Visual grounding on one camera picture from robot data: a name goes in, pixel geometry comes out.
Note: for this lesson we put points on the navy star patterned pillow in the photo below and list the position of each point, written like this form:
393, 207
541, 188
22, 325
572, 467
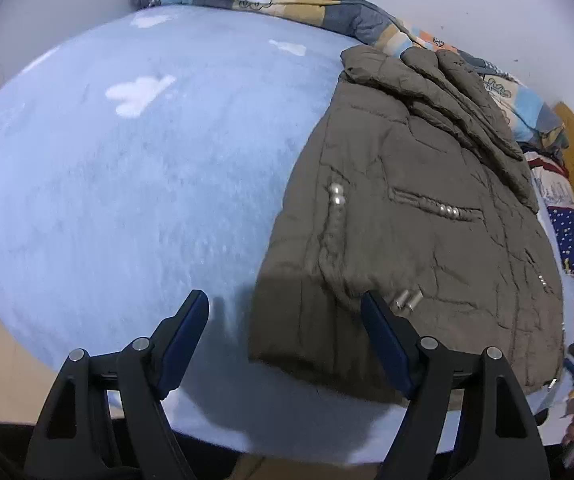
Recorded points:
556, 190

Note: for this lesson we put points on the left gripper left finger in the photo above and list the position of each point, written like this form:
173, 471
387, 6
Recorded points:
103, 417

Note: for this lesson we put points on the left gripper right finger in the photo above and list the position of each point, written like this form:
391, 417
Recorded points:
467, 416

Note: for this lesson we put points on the colourful patchwork quilt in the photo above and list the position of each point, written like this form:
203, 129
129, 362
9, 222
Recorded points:
534, 124

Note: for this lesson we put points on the olive brown puffer jacket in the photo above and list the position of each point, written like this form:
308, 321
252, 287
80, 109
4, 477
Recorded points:
411, 185

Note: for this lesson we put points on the light blue cloud bedsheet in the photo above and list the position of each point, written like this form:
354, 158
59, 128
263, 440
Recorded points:
148, 157

